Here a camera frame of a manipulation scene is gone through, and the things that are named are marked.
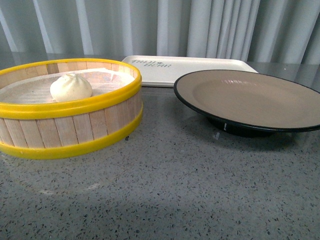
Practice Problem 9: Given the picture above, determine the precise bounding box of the brown plate with black rim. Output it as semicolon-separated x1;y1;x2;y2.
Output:
173;69;320;135

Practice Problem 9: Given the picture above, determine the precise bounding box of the white steamer liner cloth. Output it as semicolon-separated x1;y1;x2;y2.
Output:
0;68;135;104

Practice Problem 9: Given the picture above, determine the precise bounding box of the white steamed bun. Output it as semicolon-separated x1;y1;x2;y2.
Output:
50;73;93;102

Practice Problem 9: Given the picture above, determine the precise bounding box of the white rectangular bear tray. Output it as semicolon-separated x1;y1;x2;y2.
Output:
122;55;256;88

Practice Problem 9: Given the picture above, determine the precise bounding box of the yellow-rimmed bamboo steamer basket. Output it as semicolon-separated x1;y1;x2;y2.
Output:
0;58;143;160

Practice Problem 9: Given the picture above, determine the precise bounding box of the grey pleated curtain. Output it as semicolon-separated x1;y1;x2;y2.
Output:
0;0;320;64

